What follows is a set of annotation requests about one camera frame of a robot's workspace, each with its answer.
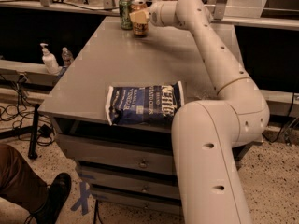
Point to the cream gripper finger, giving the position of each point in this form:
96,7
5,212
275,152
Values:
141,16

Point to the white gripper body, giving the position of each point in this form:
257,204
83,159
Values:
154,15

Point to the orange soda can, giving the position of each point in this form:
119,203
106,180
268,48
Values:
139,29

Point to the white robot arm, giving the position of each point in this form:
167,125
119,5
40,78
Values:
205,132

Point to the green soda can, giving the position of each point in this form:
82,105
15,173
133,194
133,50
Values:
125,10

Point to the blue kettle chips bag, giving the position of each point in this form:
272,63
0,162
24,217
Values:
151,104

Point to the white pump lotion bottle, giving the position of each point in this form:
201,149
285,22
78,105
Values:
49,60

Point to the grey drawer cabinet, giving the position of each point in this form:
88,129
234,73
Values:
129,164

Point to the black stand pole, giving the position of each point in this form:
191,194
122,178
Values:
32,147

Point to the black leather shoe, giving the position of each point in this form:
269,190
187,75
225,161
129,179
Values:
58,193

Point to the brown trouser leg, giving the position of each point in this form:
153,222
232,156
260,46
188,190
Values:
19,184

